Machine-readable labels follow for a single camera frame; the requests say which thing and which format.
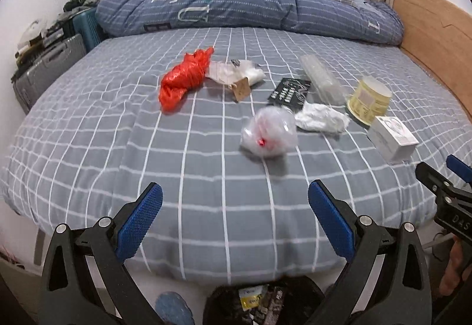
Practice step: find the teal suitcase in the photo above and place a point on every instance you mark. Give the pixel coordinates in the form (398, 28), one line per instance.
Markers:
(85, 28)

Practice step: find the blue slipper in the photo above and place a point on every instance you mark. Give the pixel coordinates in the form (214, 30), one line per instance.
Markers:
(173, 308)

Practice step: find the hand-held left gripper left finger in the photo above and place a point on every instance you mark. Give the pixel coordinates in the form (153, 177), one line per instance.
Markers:
(140, 221)

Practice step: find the black trash bag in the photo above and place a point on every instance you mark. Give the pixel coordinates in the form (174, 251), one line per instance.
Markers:
(225, 304)

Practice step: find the clear plastic bag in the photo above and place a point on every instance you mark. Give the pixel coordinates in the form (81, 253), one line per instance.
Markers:
(269, 133)

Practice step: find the black printed card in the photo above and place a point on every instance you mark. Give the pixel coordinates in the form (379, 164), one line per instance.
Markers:
(287, 92)

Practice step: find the yellow can with white lid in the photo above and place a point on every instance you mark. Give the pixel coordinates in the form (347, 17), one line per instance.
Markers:
(368, 100)

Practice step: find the small white box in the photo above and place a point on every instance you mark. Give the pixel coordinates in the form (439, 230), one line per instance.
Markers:
(391, 140)

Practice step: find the wooden headboard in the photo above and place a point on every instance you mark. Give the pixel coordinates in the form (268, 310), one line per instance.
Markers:
(431, 26)

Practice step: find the yellow and white wrapper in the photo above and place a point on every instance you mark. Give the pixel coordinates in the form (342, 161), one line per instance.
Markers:
(252, 298)

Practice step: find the dark cloth bundle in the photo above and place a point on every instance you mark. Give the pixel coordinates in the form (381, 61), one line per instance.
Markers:
(79, 2)

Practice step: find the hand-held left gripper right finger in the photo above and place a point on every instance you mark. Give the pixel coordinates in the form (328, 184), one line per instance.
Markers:
(332, 221)

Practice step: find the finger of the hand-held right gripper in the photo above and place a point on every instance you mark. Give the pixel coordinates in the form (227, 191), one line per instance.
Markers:
(429, 177)
(456, 165)

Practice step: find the black printed wrapper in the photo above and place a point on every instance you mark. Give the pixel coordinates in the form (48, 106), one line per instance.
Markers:
(271, 304)

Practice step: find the person's right hand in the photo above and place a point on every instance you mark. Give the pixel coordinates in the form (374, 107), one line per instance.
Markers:
(457, 269)

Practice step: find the clear packet with white cloth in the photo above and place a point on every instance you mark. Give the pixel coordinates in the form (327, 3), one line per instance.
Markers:
(250, 74)

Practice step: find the brown paper tag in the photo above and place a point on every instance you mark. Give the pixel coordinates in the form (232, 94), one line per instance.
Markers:
(241, 90)

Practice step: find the blue striped duvet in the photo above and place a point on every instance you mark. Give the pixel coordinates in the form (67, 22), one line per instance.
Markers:
(239, 7)

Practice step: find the grey suitcase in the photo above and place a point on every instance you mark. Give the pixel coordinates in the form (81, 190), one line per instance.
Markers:
(48, 66)

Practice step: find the white tissue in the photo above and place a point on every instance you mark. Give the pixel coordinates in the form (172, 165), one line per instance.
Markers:
(320, 118)

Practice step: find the bed with grey checked sheet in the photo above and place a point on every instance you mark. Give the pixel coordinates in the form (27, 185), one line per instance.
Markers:
(110, 148)

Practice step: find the red plastic bag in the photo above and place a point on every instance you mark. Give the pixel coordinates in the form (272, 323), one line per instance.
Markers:
(182, 79)

